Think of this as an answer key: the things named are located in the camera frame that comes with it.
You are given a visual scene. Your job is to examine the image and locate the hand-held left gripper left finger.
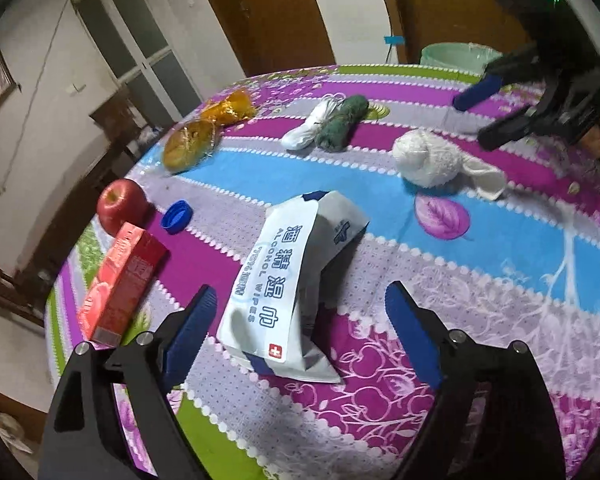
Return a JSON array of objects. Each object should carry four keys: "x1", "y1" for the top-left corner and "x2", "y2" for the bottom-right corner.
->
[{"x1": 37, "y1": 284, "x2": 218, "y2": 480}]

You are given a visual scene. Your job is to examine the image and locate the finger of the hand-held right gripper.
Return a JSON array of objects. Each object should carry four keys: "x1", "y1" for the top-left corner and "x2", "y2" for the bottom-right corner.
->
[
  {"x1": 477, "y1": 105, "x2": 548, "y2": 152},
  {"x1": 452, "y1": 46, "x2": 548, "y2": 111}
]

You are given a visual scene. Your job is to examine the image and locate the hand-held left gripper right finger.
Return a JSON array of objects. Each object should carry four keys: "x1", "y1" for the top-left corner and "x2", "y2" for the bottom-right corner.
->
[{"x1": 384, "y1": 280, "x2": 567, "y2": 480}]

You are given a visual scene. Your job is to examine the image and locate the green plastic trash bin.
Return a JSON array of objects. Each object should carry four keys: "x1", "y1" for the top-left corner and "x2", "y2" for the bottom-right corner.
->
[{"x1": 420, "y1": 42, "x2": 503, "y2": 74}]

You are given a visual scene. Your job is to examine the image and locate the white wet wipes packet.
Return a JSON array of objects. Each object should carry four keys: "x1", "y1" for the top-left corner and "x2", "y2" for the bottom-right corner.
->
[{"x1": 216, "y1": 190, "x2": 371, "y2": 385}]

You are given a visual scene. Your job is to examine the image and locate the white fuzzy rolled sock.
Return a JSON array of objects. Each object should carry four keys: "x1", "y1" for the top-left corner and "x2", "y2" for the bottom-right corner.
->
[{"x1": 392, "y1": 129, "x2": 507, "y2": 202}]

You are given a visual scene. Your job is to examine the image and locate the red drink carton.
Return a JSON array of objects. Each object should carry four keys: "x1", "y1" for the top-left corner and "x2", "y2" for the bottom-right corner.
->
[{"x1": 76, "y1": 221, "x2": 170, "y2": 348}]

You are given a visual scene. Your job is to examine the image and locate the purple floral striped tablecloth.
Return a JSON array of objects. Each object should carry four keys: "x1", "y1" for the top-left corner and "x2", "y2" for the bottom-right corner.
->
[{"x1": 44, "y1": 64, "x2": 600, "y2": 480}]

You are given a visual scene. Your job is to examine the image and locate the brown wooden door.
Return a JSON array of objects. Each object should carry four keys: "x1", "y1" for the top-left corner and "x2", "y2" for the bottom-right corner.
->
[
  {"x1": 192, "y1": 0, "x2": 336, "y2": 79},
  {"x1": 380, "y1": 0, "x2": 537, "y2": 66}
]

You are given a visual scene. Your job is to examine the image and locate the blue bottle cap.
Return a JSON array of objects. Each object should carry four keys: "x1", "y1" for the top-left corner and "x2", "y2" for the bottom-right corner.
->
[{"x1": 161, "y1": 200, "x2": 193, "y2": 235}]

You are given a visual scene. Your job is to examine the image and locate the red apple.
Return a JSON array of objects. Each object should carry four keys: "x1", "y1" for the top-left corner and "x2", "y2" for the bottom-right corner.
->
[{"x1": 96, "y1": 178, "x2": 150, "y2": 236}]

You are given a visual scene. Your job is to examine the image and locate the dark wooden chair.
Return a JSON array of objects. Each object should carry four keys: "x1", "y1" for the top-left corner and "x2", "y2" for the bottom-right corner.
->
[
  {"x1": 0, "y1": 265, "x2": 47, "y2": 332},
  {"x1": 90, "y1": 85, "x2": 147, "y2": 162}
]

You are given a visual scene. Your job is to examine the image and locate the bread in clear wrap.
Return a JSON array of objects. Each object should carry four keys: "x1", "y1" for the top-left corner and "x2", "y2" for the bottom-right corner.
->
[{"x1": 162, "y1": 119, "x2": 223, "y2": 173}]

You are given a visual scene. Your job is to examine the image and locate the orange plastic wrapper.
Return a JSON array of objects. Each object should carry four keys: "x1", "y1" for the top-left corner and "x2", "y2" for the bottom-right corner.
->
[{"x1": 198, "y1": 87, "x2": 257, "y2": 128}]

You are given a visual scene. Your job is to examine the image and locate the grey glass double door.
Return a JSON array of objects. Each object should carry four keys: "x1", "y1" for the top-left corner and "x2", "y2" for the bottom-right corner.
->
[{"x1": 71, "y1": 0, "x2": 203, "y2": 122}]

